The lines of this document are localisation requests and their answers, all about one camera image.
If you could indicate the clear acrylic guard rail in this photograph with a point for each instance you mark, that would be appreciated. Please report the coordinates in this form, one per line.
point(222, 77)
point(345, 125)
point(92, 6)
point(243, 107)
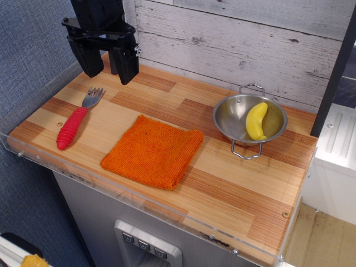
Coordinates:
point(239, 204)

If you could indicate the black vertical post right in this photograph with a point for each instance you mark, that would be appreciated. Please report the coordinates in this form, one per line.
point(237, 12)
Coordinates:
point(338, 70)

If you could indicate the yellow object bottom left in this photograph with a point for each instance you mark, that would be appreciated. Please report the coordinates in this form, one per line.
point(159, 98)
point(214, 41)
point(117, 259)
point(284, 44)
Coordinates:
point(34, 261)

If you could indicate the yellow toy banana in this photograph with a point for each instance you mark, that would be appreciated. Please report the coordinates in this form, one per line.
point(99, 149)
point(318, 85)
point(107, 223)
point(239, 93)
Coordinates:
point(254, 121)

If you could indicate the white toy sink unit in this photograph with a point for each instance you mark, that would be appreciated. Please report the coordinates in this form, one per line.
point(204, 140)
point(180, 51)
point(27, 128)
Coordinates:
point(329, 186)

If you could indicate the steel bowl with handles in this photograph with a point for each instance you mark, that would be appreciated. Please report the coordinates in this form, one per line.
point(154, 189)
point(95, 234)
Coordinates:
point(229, 117)

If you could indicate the fork with red handle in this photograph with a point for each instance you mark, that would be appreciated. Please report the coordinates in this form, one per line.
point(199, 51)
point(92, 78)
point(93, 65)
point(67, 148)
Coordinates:
point(68, 132)

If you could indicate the orange cloth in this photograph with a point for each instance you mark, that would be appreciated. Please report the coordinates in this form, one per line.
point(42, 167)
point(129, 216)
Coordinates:
point(153, 153)

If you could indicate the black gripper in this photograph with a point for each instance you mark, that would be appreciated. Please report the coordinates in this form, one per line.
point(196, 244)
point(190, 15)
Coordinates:
point(100, 25)

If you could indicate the grey toy fridge cabinet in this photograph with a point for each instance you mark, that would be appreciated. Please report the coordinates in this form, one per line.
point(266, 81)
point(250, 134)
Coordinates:
point(95, 214)

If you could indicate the silver dispenser panel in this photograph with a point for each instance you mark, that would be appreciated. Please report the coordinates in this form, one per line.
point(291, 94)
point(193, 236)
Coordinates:
point(140, 248)

